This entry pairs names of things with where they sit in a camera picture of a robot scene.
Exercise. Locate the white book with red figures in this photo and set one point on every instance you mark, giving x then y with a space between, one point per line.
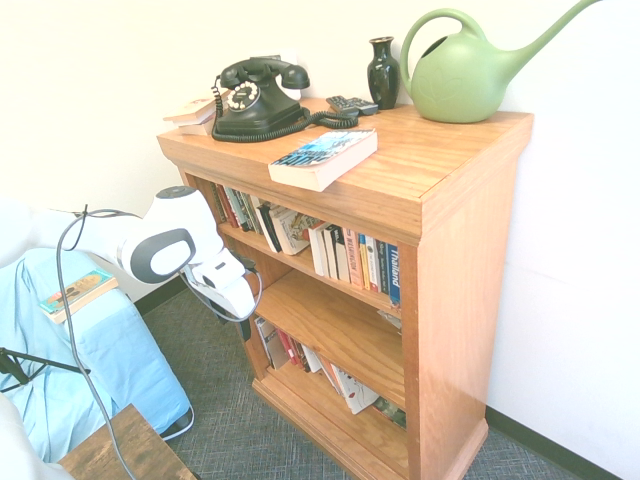
355 392

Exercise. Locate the white wall outlet plate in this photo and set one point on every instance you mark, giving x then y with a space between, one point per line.
285 54

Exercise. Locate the leaning black book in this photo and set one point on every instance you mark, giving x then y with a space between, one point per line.
267 227

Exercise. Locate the black tripod stand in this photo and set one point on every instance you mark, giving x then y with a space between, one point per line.
30 361

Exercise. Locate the dark blue spine book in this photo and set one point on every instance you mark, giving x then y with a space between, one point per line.
383 267

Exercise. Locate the blue paperback book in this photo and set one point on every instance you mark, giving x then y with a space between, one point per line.
325 155

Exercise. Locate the cream paperback book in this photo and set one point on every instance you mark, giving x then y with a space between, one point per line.
192 111

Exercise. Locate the black rotary telephone base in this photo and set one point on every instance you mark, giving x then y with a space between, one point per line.
265 112

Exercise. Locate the dark green flat book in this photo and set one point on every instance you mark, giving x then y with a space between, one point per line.
390 412

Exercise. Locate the yellow spine book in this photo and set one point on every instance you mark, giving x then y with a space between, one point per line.
364 262

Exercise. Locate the red shelved book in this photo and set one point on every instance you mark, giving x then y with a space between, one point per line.
231 207

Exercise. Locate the leaning white illustrated book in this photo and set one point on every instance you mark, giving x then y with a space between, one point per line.
292 232

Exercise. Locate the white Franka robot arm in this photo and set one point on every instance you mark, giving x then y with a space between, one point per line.
170 220

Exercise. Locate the olive shelved book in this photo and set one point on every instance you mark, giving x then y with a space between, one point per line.
219 202

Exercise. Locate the pink Washington book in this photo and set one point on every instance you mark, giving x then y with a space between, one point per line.
354 260

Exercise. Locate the teal paperback book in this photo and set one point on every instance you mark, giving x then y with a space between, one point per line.
75 295

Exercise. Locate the green plastic watering can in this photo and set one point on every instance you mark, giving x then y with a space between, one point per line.
455 80

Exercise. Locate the black remote control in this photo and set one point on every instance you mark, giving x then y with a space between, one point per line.
340 103
365 106

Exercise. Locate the gray white large book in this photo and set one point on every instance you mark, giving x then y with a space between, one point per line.
272 345

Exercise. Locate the black rotary telephone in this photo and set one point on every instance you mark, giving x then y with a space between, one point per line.
330 120

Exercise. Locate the black telephone handset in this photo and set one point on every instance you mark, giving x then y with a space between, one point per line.
280 70

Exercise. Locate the wooden bookshelf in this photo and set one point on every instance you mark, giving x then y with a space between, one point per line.
450 250

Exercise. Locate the blue Thailand guidebook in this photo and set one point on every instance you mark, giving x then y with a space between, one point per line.
394 275

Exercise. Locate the white spine book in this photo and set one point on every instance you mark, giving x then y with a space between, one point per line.
318 250

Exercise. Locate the red thin book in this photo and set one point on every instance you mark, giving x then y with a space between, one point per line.
288 347

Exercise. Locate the black glossy vase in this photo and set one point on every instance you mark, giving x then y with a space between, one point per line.
383 75

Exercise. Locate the white thick paperback book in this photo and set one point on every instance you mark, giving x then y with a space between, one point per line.
196 129

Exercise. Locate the blue cloth covered seat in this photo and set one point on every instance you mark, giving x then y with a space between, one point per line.
115 350

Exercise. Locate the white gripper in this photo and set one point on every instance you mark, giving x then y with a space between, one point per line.
230 290

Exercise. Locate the dark wooden side table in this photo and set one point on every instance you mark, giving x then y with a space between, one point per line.
130 445

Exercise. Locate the black spine book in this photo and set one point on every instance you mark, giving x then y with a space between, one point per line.
331 252

